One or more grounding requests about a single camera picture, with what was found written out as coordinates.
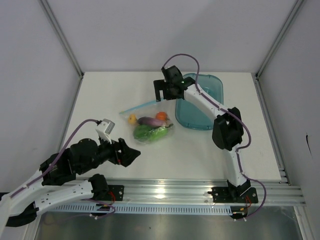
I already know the left aluminium frame post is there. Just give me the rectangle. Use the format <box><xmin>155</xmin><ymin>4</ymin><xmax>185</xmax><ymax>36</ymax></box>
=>
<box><xmin>38</xmin><ymin>0</ymin><xmax>85</xmax><ymax>78</ymax></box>

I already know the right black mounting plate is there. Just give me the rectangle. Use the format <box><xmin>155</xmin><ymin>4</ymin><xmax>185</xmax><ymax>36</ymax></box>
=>
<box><xmin>207</xmin><ymin>186</ymin><xmax>259</xmax><ymax>204</ymax></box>

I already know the black mounting plate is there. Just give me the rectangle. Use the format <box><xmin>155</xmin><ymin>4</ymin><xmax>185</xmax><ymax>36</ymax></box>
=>
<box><xmin>106</xmin><ymin>185</ymin><xmax>125</xmax><ymax>202</ymax></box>
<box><xmin>207</xmin><ymin>186</ymin><xmax>259</xmax><ymax>204</ymax></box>

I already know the yellow lemon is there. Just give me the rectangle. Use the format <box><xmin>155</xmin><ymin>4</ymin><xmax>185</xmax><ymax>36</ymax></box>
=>
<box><xmin>127</xmin><ymin>114</ymin><xmax>137</xmax><ymax>125</ymax></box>

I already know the aluminium frame post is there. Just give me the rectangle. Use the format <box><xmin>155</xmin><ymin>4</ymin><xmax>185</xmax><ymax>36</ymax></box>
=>
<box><xmin>254</xmin><ymin>0</ymin><xmax>307</xmax><ymax>78</ymax></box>
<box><xmin>38</xmin><ymin>0</ymin><xmax>85</xmax><ymax>78</ymax></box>

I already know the dark green chili pepper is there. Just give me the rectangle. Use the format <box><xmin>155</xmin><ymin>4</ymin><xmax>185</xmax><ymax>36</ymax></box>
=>
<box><xmin>156</xmin><ymin>123</ymin><xmax>174</xmax><ymax>129</ymax></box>

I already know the green cucumber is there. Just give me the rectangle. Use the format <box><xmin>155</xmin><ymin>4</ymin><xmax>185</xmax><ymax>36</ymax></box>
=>
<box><xmin>147</xmin><ymin>126</ymin><xmax>168</xmax><ymax>142</ymax></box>

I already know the orange tomato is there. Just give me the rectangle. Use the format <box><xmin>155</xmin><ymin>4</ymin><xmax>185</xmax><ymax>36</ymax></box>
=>
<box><xmin>155</xmin><ymin>111</ymin><xmax>168</xmax><ymax>121</ymax></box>

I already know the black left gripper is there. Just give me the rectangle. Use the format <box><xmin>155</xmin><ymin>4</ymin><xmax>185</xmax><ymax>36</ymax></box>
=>
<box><xmin>79</xmin><ymin>132</ymin><xmax>141</xmax><ymax>174</ymax></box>

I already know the right aluminium frame post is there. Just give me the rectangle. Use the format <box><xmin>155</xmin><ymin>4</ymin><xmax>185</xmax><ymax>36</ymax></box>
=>
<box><xmin>254</xmin><ymin>0</ymin><xmax>307</xmax><ymax>78</ymax></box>

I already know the clear zip top bag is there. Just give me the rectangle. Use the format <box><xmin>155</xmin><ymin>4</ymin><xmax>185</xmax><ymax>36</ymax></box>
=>
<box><xmin>119</xmin><ymin>100</ymin><xmax>175</xmax><ymax>145</ymax></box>

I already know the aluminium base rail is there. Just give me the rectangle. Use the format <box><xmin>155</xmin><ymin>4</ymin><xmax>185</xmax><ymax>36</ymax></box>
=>
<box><xmin>37</xmin><ymin>176</ymin><xmax>307</xmax><ymax>207</ymax></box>

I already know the green bell pepper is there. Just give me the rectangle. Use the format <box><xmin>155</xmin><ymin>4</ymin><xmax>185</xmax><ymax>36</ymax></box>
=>
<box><xmin>133</xmin><ymin>124</ymin><xmax>154</xmax><ymax>142</ymax></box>

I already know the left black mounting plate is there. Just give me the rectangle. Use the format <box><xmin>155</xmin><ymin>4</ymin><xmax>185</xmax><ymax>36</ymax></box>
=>
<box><xmin>106</xmin><ymin>185</ymin><xmax>125</xmax><ymax>202</ymax></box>

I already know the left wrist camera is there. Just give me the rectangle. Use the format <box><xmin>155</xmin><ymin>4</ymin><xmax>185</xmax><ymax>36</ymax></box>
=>
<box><xmin>95</xmin><ymin>118</ymin><xmax>115</xmax><ymax>144</ymax></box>

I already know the teal plastic tub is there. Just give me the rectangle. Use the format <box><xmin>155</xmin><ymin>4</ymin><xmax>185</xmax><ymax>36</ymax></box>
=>
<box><xmin>175</xmin><ymin>74</ymin><xmax>224</xmax><ymax>131</ymax></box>

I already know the white slotted cable duct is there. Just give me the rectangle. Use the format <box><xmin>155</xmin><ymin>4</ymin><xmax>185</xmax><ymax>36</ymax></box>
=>
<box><xmin>53</xmin><ymin>203</ymin><xmax>232</xmax><ymax>216</ymax></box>

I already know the purple eggplant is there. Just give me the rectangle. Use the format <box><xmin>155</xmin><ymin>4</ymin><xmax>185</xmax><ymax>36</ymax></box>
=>
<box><xmin>137</xmin><ymin>116</ymin><xmax>167</xmax><ymax>127</ymax></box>

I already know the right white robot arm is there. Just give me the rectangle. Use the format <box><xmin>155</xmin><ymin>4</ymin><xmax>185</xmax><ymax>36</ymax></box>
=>
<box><xmin>153</xmin><ymin>66</ymin><xmax>251</xmax><ymax>203</ymax></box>

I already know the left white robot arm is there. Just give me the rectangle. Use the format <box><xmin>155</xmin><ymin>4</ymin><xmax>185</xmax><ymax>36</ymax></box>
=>
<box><xmin>0</xmin><ymin>138</ymin><xmax>141</xmax><ymax>229</ymax></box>

